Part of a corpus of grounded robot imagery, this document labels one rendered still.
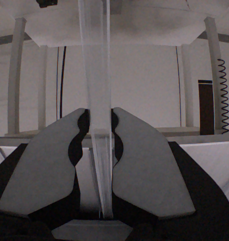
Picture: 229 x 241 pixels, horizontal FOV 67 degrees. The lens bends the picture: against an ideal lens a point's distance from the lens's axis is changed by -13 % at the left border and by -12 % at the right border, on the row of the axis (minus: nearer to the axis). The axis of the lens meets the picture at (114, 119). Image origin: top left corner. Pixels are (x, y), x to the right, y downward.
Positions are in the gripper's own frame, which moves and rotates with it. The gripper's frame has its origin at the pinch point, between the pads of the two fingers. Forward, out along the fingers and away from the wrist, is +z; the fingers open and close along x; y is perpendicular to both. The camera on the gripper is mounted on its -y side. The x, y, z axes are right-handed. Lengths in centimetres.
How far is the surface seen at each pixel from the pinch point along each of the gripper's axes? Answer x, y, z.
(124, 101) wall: 14, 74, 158
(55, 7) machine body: -16, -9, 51
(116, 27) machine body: 3, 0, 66
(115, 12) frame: 2.5, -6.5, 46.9
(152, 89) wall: 41, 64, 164
